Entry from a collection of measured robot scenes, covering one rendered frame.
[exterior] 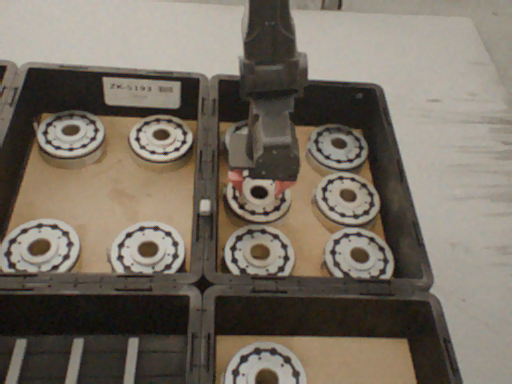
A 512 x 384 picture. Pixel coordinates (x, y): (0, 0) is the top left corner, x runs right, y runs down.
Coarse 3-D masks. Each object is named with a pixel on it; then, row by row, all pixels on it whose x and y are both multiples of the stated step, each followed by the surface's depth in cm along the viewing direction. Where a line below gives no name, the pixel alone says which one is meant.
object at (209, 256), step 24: (216, 96) 100; (384, 96) 105; (216, 120) 96; (384, 120) 101; (216, 144) 93; (216, 168) 89; (216, 192) 86; (408, 192) 90; (408, 216) 87; (384, 288) 79; (408, 288) 79
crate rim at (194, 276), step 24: (24, 72) 99; (72, 72) 101; (96, 72) 101; (120, 72) 101; (144, 72) 102; (168, 72) 103; (192, 72) 103; (0, 120) 91; (0, 144) 88; (192, 264) 78
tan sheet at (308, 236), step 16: (224, 128) 109; (304, 128) 111; (304, 144) 109; (224, 160) 104; (304, 160) 106; (224, 176) 101; (304, 176) 103; (320, 176) 104; (368, 176) 105; (304, 192) 101; (224, 208) 97; (304, 208) 99; (224, 224) 95; (288, 224) 96; (304, 224) 97; (320, 224) 97; (224, 240) 93; (304, 240) 95; (320, 240) 95; (384, 240) 96; (256, 256) 92; (304, 256) 93; (320, 256) 93; (304, 272) 91; (320, 272) 91
